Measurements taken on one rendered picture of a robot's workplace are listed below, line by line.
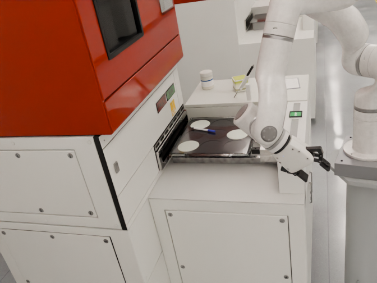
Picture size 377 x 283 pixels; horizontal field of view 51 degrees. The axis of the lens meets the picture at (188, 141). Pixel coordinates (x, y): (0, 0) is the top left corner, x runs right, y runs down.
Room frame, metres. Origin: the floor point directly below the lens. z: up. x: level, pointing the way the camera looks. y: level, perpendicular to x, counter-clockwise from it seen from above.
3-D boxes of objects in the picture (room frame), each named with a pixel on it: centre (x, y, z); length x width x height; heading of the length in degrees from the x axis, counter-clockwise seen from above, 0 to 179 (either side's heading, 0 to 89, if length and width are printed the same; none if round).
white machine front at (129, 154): (1.56, 0.14, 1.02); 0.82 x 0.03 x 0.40; 159
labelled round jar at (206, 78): (2.12, -0.17, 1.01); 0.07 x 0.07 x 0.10
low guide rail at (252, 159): (1.53, -0.15, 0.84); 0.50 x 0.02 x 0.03; 69
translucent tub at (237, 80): (2.00, -0.33, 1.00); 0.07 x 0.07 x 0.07; 2
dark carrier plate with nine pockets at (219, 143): (1.66, -0.14, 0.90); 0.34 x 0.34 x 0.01; 69
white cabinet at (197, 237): (1.70, -0.26, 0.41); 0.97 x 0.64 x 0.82; 159
